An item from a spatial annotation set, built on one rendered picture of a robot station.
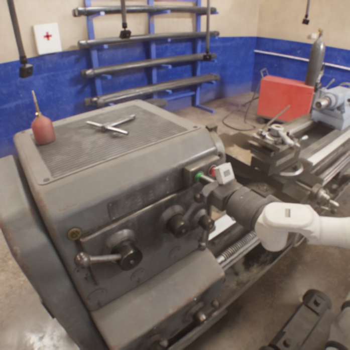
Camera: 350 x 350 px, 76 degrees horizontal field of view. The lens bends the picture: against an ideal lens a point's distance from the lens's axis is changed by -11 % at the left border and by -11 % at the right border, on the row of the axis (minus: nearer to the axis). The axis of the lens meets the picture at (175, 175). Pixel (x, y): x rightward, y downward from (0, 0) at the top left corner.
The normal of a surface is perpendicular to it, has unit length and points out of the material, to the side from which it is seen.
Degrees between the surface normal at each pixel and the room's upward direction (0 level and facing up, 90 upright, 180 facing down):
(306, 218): 16
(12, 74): 90
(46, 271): 90
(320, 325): 0
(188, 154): 45
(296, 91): 90
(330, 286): 0
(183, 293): 32
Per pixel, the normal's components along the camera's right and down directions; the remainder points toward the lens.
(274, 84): -0.53, 0.48
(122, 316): 0.32, -0.48
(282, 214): -0.22, -0.70
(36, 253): 0.61, 0.43
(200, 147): 0.43, -0.28
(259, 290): -0.01, -0.83
